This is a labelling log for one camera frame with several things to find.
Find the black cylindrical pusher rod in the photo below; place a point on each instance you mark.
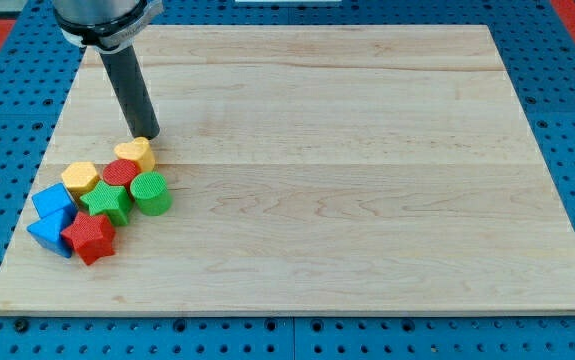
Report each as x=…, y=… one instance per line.
x=124, y=72

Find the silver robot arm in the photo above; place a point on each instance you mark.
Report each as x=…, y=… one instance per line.
x=109, y=27

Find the green star block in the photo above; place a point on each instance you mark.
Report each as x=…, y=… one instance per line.
x=110, y=200

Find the red star block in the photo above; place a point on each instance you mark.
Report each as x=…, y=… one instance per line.
x=90, y=236

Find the yellow heart block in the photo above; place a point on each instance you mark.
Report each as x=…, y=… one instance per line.
x=139, y=151

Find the red cylinder block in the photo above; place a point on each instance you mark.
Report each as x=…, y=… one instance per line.
x=121, y=172

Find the yellow hexagon block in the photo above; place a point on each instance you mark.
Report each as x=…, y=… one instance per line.
x=79, y=178

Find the green cylinder block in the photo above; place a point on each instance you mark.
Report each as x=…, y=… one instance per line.
x=151, y=194

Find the blue cube block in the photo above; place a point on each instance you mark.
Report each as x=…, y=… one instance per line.
x=52, y=199

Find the blue triangle block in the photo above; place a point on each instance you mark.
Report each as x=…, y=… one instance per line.
x=47, y=232

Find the light wooden board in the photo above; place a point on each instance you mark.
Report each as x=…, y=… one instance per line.
x=353, y=171

